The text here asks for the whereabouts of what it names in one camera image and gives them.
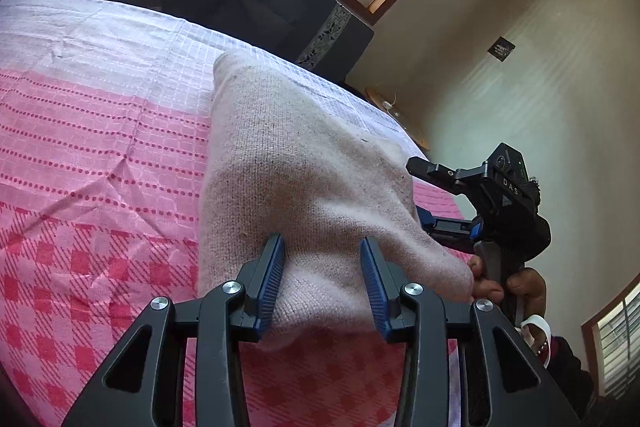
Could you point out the small white object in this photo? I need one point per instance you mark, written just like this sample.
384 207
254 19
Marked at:
390 103

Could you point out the round wooden side table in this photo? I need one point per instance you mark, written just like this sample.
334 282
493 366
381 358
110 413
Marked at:
400 127

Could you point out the pink checked blanket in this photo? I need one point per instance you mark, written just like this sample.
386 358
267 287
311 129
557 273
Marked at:
100 157

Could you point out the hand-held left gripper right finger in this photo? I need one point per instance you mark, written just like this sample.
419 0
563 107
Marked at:
375 292

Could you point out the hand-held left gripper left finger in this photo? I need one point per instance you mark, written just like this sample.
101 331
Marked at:
270 287

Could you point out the person's right forearm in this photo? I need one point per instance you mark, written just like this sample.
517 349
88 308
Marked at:
567 367

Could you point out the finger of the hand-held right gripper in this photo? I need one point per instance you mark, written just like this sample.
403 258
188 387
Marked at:
430 169
447 228

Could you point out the dark wall switch panel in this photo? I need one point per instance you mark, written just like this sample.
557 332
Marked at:
501 49

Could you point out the person's right hand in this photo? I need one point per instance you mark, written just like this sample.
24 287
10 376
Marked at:
530 292

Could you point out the pale pink knit sweater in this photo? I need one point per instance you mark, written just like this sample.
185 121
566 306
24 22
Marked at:
300 167

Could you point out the white wristband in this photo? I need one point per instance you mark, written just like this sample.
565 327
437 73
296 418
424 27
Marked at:
537 323

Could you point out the small side window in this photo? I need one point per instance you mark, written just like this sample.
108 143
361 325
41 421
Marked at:
617 342

